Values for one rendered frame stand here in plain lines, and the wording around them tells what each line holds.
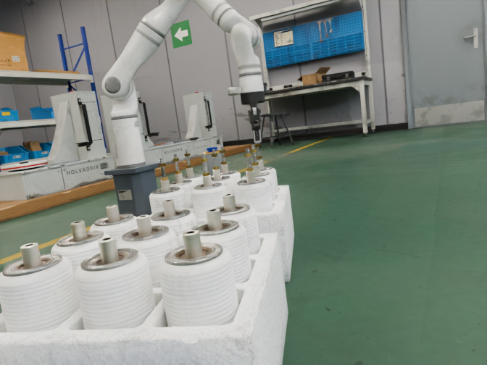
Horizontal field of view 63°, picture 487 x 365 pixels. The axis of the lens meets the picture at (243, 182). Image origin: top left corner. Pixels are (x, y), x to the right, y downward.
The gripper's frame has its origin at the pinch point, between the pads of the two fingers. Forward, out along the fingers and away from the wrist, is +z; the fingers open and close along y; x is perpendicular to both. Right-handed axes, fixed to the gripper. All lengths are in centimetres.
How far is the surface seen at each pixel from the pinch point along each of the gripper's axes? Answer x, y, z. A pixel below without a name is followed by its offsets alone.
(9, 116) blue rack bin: 310, 406, -47
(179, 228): 18, -57, 12
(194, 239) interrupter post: 12, -79, 8
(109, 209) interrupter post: 31, -52, 8
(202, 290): 11, -82, 13
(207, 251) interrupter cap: 10, -77, 10
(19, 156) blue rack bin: 307, 404, 7
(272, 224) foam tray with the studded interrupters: -0.4, -32.3, 20.1
